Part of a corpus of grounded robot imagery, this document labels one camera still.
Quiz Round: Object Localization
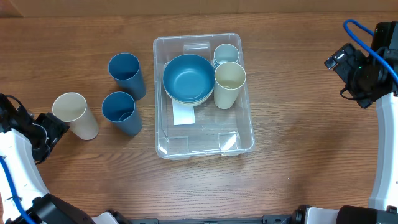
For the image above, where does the tall cream cup front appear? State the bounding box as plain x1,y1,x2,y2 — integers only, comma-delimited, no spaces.
52,92,100,141

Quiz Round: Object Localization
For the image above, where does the tall cream cup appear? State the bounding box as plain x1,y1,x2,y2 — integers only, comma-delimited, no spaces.
52,92,100,141
214,62,246,110

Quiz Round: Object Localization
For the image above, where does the tall blue cup front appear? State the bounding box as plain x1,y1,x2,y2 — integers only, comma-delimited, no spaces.
101,91,142,136

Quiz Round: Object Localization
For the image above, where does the tall blue cup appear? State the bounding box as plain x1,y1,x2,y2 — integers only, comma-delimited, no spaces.
108,52,146,100
101,91,142,136

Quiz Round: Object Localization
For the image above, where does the tall blue cup back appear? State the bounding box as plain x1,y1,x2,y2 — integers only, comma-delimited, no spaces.
108,52,146,100

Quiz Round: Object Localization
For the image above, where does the tall cream cup back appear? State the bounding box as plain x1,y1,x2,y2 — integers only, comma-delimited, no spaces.
214,62,246,110

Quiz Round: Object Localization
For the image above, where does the small grey cup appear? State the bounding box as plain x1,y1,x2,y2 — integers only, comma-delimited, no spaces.
213,44,239,67

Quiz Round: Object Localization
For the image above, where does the cream bowl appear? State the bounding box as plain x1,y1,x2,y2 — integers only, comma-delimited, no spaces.
165,89,214,106

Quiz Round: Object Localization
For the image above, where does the teal blue bowl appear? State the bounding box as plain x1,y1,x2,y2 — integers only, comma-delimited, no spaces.
162,54,215,103

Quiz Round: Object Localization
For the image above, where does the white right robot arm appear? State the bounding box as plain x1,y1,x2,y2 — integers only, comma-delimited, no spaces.
283,19,397,224

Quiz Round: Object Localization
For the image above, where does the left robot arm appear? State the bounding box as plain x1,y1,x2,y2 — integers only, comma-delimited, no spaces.
1,95,118,224

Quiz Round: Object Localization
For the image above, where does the white label in bin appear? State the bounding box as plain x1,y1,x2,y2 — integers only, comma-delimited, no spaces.
172,100,195,126

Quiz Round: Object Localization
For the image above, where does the clear plastic storage bin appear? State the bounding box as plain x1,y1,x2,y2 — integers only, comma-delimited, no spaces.
153,33,255,160

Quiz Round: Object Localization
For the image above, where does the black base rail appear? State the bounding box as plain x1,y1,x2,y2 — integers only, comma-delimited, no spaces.
129,215,291,224

